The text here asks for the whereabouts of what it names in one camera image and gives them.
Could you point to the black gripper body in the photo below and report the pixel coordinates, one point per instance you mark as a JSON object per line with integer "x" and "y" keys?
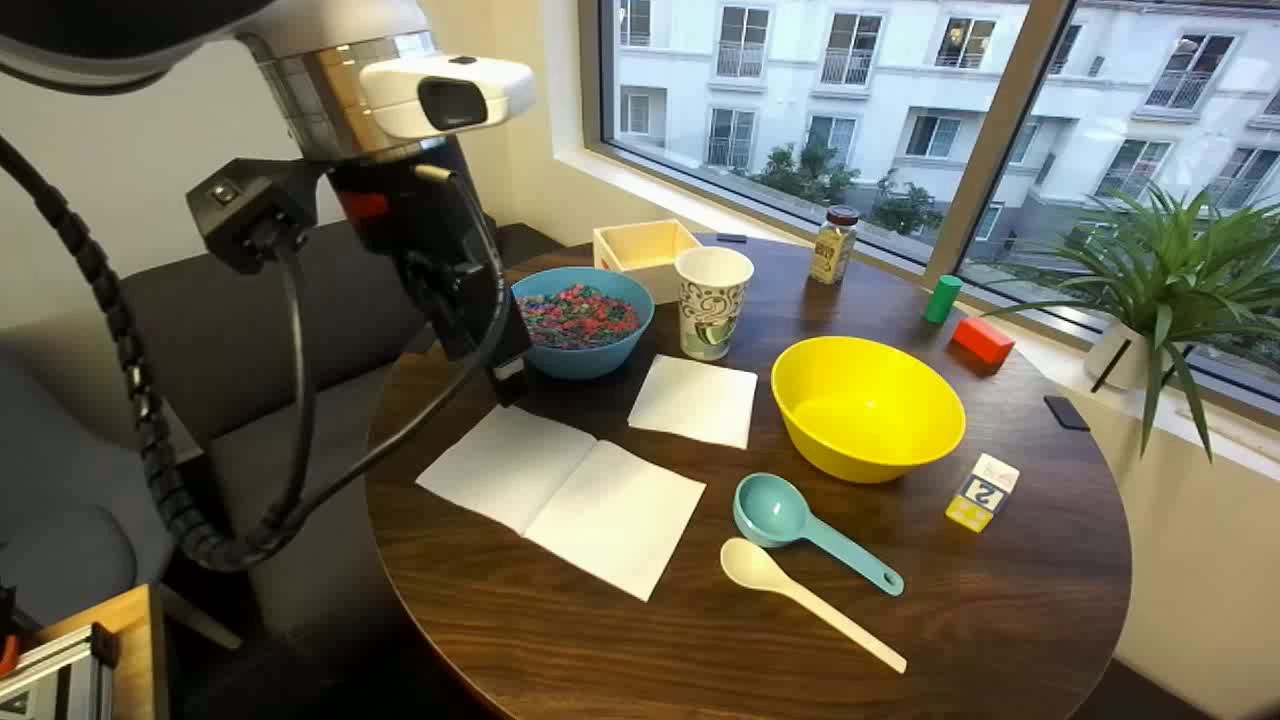
{"x": 424, "y": 241}

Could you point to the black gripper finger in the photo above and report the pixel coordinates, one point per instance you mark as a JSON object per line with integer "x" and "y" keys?
{"x": 509, "y": 381}

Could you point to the colourful beads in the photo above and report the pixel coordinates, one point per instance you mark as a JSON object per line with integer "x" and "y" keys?
{"x": 581, "y": 316}

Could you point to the large white napkin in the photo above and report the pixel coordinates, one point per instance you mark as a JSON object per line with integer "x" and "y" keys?
{"x": 562, "y": 500}

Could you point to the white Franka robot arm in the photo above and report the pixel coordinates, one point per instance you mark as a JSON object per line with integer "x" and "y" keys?
{"x": 332, "y": 81}

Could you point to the blue bowl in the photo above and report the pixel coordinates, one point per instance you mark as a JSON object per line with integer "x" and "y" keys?
{"x": 581, "y": 363}

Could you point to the small white napkin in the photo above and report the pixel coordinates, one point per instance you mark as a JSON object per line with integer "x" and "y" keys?
{"x": 692, "y": 400}

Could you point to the yellow bowl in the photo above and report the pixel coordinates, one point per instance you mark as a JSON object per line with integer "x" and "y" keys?
{"x": 864, "y": 406}

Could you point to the pale wooden box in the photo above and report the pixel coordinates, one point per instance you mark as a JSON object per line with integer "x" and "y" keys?
{"x": 647, "y": 260}

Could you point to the printed paper cup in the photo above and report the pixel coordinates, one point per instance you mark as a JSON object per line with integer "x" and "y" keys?
{"x": 712, "y": 304}

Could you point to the dark grey armchair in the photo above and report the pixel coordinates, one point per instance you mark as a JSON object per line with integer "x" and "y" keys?
{"x": 226, "y": 347}

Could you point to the black table edge clip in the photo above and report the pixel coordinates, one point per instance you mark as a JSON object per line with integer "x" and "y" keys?
{"x": 1067, "y": 414}
{"x": 729, "y": 239}

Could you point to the teal plastic scoop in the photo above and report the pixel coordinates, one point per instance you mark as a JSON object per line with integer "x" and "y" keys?
{"x": 775, "y": 510}

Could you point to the white round object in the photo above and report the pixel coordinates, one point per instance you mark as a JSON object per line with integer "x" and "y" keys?
{"x": 748, "y": 561}

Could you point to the glass spice jar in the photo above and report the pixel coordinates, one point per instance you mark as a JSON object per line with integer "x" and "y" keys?
{"x": 832, "y": 252}

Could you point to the blue grey chair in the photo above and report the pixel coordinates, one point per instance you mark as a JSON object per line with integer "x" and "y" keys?
{"x": 64, "y": 482}

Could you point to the green block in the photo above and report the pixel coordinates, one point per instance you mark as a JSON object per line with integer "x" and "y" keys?
{"x": 940, "y": 301}

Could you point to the wooden cabinet edge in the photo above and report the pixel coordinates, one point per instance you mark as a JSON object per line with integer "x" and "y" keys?
{"x": 143, "y": 654}

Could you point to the red block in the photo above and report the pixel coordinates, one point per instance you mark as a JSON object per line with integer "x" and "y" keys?
{"x": 980, "y": 347}

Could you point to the yellow and white small box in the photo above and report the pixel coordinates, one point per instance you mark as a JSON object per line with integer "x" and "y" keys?
{"x": 980, "y": 497}

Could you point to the white plant pot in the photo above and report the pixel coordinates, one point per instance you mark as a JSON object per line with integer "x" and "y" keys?
{"x": 1114, "y": 357}

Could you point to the green potted plant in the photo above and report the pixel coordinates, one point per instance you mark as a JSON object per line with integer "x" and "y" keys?
{"x": 1174, "y": 266}

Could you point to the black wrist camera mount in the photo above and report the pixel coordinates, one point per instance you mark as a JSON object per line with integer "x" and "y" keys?
{"x": 254, "y": 204}

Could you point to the window with beige frame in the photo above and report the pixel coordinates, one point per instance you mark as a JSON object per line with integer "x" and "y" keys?
{"x": 800, "y": 81}

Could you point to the aluminium rail frame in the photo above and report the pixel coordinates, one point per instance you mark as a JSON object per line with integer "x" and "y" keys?
{"x": 55, "y": 681}

